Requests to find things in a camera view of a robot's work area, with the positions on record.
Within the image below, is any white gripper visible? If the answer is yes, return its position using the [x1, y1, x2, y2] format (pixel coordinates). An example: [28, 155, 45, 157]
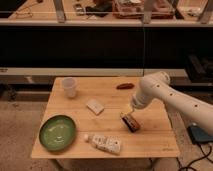
[125, 95, 145, 115]

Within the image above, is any white ceramic cup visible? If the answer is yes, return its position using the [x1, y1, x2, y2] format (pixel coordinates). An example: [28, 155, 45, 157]
[61, 77, 77, 98]

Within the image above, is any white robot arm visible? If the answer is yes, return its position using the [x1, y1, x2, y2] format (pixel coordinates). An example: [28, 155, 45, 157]
[130, 71, 213, 136]

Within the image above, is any green ceramic bowl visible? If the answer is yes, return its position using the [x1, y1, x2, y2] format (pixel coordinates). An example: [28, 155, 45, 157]
[39, 115, 77, 151]

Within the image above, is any brown chocolate bar pack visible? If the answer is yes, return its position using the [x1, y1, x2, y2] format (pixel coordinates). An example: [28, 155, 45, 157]
[121, 113, 140, 133]

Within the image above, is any red-brown sausage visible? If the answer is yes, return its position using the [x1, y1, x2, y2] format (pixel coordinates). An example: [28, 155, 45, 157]
[116, 83, 134, 90]

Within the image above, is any wooden table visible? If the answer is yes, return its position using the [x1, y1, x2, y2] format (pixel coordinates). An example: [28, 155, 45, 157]
[30, 76, 181, 171]

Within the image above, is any white lying bottle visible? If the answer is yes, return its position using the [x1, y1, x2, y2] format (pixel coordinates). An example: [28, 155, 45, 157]
[84, 134, 121, 155]

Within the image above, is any blue box on floor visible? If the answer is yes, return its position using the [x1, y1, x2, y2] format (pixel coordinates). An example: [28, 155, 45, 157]
[187, 125, 213, 144]

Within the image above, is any tray of items on shelf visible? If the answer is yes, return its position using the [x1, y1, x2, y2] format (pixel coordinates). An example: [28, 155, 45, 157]
[113, 0, 175, 19]

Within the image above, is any black device on shelf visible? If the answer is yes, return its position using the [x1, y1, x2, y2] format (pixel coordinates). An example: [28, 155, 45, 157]
[73, 3, 85, 16]

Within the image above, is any black cable on floor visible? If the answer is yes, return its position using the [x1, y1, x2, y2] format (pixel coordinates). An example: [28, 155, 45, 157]
[178, 142, 213, 171]

